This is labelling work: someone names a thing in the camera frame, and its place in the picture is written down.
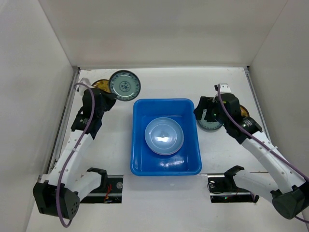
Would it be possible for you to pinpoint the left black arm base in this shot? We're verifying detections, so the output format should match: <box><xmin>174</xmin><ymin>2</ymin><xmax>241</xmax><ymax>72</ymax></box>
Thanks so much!
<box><xmin>81</xmin><ymin>175</ymin><xmax>124</xmax><ymax>204</ymax></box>

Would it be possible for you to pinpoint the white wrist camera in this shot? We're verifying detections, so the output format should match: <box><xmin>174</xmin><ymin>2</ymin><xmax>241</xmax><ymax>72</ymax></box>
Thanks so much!
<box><xmin>75</xmin><ymin>78</ymin><xmax>91</xmax><ymax>95</ymax></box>
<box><xmin>214</xmin><ymin>83</ymin><xmax>232</xmax><ymax>94</ymax></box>

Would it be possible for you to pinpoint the blue plastic bin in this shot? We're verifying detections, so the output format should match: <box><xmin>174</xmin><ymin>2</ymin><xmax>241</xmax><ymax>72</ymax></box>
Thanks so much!
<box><xmin>130</xmin><ymin>99</ymin><xmax>202</xmax><ymax>176</ymax></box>

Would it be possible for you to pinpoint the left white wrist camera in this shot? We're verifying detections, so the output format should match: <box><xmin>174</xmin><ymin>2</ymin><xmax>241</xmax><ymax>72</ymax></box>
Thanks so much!
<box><xmin>75</xmin><ymin>78</ymin><xmax>91</xmax><ymax>95</ymax></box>

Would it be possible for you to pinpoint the yellow patterned plate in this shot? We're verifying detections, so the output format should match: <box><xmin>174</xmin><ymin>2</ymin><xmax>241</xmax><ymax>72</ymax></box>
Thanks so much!
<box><xmin>240</xmin><ymin>105</ymin><xmax>250</xmax><ymax>117</ymax></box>
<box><xmin>92</xmin><ymin>79</ymin><xmax>111</xmax><ymax>93</ymax></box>

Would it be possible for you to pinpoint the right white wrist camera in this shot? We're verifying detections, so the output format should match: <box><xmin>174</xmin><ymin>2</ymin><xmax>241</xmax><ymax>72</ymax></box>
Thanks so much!
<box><xmin>214</xmin><ymin>83</ymin><xmax>232</xmax><ymax>94</ymax></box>

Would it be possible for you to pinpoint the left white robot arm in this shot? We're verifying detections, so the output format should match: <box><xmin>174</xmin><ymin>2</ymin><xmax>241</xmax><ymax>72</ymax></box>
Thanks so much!
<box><xmin>33</xmin><ymin>88</ymin><xmax>116</xmax><ymax>223</ymax></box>

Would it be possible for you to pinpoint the light blue plastic plate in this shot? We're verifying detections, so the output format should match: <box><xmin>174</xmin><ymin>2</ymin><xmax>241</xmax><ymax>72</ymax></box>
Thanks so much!
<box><xmin>144</xmin><ymin>117</ymin><xmax>184</xmax><ymax>148</ymax></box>

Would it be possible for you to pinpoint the green floral plate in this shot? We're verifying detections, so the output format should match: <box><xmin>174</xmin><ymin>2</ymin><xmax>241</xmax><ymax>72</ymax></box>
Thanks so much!
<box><xmin>109</xmin><ymin>70</ymin><xmax>141</xmax><ymax>102</ymax></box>
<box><xmin>197</xmin><ymin>119</ymin><xmax>222</xmax><ymax>132</ymax></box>

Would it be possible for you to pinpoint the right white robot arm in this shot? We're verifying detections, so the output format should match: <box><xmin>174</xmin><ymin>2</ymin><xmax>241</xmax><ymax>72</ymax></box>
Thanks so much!
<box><xmin>194</xmin><ymin>93</ymin><xmax>309</xmax><ymax>219</ymax></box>

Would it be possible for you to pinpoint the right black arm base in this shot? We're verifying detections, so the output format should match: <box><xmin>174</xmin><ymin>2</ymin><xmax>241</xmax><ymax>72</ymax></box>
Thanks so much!
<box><xmin>207</xmin><ymin>165</ymin><xmax>260</xmax><ymax>203</ymax></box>

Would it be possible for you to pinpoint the purple plastic plate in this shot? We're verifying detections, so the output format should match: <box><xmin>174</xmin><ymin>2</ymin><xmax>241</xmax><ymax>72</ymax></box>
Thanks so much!
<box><xmin>149</xmin><ymin>146</ymin><xmax>181</xmax><ymax>156</ymax></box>

